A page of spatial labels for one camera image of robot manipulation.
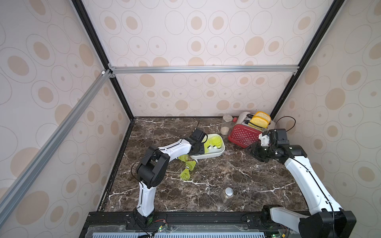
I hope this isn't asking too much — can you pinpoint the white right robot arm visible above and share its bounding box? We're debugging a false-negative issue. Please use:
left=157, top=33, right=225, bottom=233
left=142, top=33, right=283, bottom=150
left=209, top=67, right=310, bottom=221
left=248, top=129, right=357, bottom=238

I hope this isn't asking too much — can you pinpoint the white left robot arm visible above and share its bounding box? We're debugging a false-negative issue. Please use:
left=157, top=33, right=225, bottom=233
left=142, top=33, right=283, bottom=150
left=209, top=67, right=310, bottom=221
left=134, top=129, right=208, bottom=228

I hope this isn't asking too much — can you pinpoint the white storage box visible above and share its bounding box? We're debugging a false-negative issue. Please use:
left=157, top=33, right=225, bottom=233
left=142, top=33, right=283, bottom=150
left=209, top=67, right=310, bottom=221
left=190, top=134, right=225, bottom=160

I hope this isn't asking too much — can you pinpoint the green shuttlecock top group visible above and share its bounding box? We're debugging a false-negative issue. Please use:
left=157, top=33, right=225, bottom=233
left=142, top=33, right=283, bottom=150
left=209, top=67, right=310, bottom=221
left=177, top=154, right=190, bottom=163

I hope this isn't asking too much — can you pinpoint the green shuttlecock group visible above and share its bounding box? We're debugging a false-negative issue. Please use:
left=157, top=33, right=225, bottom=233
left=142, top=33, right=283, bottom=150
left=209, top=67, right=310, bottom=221
left=180, top=167, right=190, bottom=181
left=186, top=160, right=197, bottom=171
left=177, top=154, right=190, bottom=163

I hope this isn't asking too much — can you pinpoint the green shuttlecock middle group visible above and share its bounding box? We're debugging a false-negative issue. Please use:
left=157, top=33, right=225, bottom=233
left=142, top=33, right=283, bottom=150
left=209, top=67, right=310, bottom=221
left=186, top=160, right=197, bottom=171

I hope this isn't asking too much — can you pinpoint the front yellow toast slice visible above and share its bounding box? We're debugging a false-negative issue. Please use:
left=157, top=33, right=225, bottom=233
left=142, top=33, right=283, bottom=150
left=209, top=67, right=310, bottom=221
left=250, top=116, right=269, bottom=129

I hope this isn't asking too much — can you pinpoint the yellow toast slice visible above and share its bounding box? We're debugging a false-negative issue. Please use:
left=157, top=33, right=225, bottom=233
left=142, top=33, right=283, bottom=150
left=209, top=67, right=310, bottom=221
left=250, top=116, right=269, bottom=129
left=255, top=112, right=271, bottom=123

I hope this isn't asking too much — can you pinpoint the clear jar with powder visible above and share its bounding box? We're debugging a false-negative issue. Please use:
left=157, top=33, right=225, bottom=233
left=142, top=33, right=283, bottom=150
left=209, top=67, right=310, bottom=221
left=220, top=114, right=233, bottom=135

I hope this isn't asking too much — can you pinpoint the red dotted toaster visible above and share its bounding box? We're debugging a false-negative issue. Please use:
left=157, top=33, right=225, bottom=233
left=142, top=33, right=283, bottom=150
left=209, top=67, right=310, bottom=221
left=228, top=112, right=275, bottom=148

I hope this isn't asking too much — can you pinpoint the back yellow toast slice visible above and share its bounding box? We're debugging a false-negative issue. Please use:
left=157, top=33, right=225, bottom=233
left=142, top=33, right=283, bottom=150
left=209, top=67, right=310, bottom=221
left=255, top=112, right=271, bottom=123

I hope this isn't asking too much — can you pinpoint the green shuttlecock lower group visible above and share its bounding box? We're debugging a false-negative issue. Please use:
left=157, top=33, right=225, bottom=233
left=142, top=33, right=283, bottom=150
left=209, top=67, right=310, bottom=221
left=180, top=167, right=190, bottom=181

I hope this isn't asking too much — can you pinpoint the metal lidded shaker jar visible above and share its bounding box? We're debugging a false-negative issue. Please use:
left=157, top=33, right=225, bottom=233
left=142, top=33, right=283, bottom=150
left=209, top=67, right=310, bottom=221
left=221, top=187, right=234, bottom=203

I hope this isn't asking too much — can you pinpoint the silver horizontal aluminium rail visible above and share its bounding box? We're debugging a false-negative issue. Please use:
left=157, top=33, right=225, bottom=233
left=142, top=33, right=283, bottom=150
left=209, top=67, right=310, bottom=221
left=110, top=65, right=299, bottom=74

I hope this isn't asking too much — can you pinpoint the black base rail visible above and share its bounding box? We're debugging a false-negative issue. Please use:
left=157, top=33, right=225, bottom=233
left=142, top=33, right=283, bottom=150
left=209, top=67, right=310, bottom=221
left=79, top=212, right=299, bottom=238

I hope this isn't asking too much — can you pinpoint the silver left aluminium rail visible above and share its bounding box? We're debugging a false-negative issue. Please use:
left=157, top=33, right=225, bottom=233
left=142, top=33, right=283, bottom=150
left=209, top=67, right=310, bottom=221
left=1, top=69, right=111, bottom=226

